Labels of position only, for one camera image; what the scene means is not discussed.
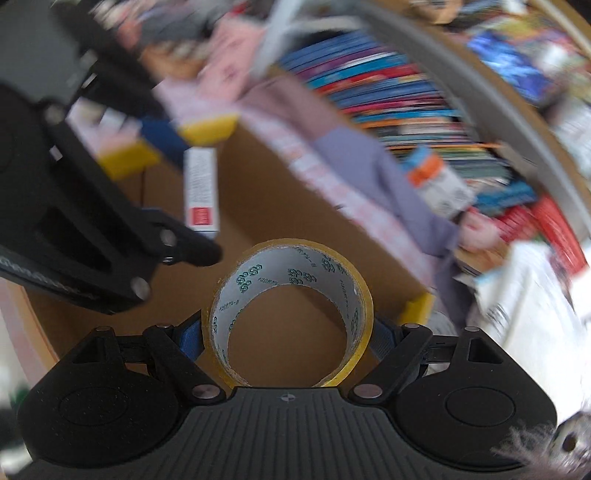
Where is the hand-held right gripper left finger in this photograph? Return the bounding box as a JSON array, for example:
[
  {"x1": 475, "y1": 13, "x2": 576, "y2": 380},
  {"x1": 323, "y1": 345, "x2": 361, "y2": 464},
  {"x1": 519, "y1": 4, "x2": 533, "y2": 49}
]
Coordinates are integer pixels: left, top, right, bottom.
[{"x1": 81, "y1": 318, "x2": 228, "y2": 406}]

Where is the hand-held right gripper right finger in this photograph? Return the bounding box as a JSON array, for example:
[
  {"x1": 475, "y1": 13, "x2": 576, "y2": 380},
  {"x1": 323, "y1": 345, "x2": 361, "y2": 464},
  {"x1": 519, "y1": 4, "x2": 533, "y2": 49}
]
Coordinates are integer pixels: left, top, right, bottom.
[{"x1": 347, "y1": 318, "x2": 502, "y2": 406}]

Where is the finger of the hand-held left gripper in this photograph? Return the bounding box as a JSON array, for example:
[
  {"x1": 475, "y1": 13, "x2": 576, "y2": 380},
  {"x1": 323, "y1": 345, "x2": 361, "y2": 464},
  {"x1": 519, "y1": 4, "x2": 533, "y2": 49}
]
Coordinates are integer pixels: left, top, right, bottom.
[
  {"x1": 23, "y1": 107, "x2": 222, "y2": 306},
  {"x1": 60, "y1": 2, "x2": 186, "y2": 169}
]

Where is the yellow tape roll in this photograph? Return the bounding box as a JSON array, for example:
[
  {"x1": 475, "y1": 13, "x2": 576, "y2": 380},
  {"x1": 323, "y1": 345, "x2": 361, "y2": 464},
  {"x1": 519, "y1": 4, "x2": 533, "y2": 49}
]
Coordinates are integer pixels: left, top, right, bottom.
[{"x1": 209, "y1": 239, "x2": 375, "y2": 388}]

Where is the white carton with red label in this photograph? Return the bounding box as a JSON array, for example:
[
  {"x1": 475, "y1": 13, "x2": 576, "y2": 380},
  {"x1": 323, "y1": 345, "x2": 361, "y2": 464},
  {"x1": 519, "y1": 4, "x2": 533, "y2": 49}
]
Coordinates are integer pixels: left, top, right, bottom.
[{"x1": 184, "y1": 147, "x2": 221, "y2": 240}]

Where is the yellow cardboard box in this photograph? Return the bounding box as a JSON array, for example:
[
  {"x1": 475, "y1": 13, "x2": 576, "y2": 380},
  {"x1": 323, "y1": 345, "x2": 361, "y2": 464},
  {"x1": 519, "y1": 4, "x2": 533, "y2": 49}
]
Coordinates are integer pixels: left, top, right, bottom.
[{"x1": 28, "y1": 114, "x2": 435, "y2": 389}]

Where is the pink pig toy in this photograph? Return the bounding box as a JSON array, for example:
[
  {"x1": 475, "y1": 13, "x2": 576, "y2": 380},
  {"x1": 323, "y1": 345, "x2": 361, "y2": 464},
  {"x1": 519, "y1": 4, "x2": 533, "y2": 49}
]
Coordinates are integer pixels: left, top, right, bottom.
[{"x1": 457, "y1": 208, "x2": 505, "y2": 252}]

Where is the pile of loose papers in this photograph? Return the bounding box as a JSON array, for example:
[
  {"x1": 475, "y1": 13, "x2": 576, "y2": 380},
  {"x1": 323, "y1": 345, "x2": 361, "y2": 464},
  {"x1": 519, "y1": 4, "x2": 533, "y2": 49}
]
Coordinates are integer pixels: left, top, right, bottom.
[{"x1": 466, "y1": 240, "x2": 591, "y2": 416}]

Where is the orange and white carton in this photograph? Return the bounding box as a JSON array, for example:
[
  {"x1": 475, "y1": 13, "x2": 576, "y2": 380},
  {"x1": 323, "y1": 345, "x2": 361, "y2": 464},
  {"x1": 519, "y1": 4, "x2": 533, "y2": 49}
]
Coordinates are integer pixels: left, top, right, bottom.
[{"x1": 404, "y1": 145, "x2": 477, "y2": 219}]

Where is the fuzzy grey charm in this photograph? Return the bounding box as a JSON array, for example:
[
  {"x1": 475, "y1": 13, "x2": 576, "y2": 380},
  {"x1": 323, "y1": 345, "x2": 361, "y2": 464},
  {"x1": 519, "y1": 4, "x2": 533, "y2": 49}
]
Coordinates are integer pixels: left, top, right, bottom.
[{"x1": 490, "y1": 413, "x2": 591, "y2": 480}]

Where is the purple cloth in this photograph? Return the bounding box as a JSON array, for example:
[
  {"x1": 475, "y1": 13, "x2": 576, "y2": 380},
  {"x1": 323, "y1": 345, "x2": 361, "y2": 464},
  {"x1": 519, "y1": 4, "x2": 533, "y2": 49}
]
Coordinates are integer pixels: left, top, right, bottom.
[{"x1": 240, "y1": 76, "x2": 462, "y2": 259}]

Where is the row of colourful books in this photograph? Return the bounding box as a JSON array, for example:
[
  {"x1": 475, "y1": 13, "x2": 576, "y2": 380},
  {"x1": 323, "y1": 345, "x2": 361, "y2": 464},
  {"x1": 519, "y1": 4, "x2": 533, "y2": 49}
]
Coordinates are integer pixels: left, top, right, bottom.
[{"x1": 277, "y1": 34, "x2": 539, "y2": 217}]

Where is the white and wood bookshelf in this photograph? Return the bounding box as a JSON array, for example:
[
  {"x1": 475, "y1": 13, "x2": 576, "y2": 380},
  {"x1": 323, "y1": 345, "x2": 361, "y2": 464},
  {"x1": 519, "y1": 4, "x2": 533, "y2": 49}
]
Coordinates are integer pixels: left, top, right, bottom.
[{"x1": 259, "y1": 0, "x2": 591, "y2": 232}]

